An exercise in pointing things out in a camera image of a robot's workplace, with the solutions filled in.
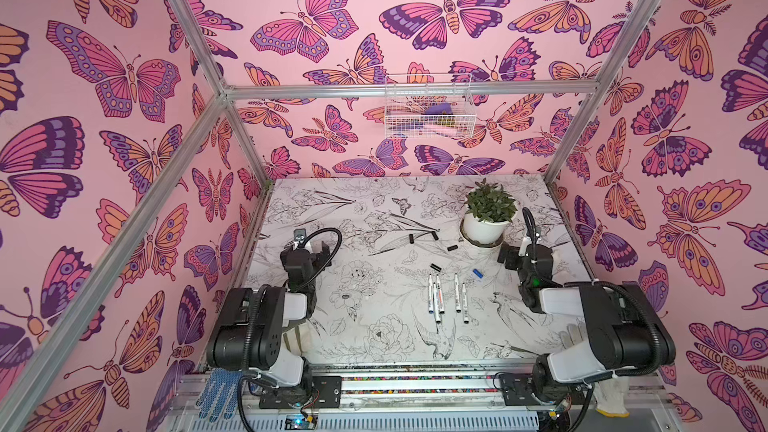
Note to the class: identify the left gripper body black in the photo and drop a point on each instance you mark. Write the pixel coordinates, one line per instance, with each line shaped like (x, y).
(321, 257)

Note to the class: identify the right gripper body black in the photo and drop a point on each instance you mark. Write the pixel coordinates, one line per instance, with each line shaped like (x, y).
(512, 258)

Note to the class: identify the white marker pen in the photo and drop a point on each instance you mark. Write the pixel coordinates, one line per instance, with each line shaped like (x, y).
(430, 296)
(465, 304)
(457, 293)
(438, 303)

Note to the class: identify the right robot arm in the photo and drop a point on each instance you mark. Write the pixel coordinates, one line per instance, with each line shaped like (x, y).
(625, 337)

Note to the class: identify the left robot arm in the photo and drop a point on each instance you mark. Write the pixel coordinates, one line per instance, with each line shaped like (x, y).
(247, 336)

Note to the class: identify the potted green plant white pot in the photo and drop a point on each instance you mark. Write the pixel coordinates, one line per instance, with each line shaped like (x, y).
(490, 210)

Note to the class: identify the blue knit glove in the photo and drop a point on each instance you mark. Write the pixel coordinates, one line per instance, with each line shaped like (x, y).
(218, 400)

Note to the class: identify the white work glove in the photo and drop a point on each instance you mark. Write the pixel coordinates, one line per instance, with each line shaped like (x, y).
(609, 395)

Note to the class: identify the green circuit board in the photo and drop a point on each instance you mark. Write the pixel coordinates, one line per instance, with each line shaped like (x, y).
(300, 423)

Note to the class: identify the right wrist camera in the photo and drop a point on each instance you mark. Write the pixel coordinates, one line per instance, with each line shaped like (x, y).
(525, 243)

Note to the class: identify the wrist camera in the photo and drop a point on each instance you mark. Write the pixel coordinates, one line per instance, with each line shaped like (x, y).
(299, 235)
(525, 243)

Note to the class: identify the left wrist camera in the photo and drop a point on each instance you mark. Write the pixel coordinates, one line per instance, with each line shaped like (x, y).
(299, 235)

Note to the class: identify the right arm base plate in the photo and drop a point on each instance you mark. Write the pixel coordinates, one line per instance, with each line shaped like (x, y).
(516, 389)

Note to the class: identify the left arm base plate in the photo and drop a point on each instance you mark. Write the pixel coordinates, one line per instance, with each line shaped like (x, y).
(323, 392)

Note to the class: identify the white wire basket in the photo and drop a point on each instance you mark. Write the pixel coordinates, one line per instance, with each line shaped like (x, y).
(429, 109)

